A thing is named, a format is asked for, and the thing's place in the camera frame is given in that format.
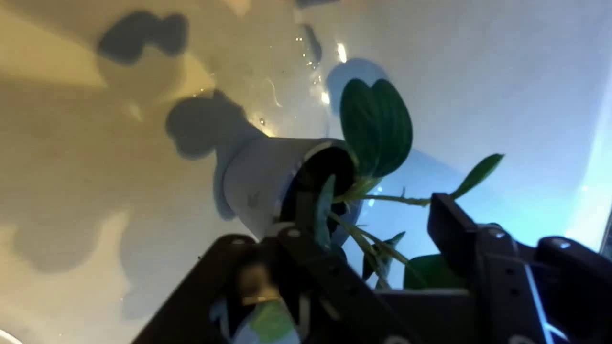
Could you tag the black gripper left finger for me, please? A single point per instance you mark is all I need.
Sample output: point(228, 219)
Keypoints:
point(318, 298)

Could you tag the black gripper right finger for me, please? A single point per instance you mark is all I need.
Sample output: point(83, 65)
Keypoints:
point(548, 298)

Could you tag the green toy plant white pot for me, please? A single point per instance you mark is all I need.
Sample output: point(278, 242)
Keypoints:
point(376, 126)

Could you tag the white kitchen sink basin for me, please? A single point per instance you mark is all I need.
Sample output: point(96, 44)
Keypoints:
point(96, 191)

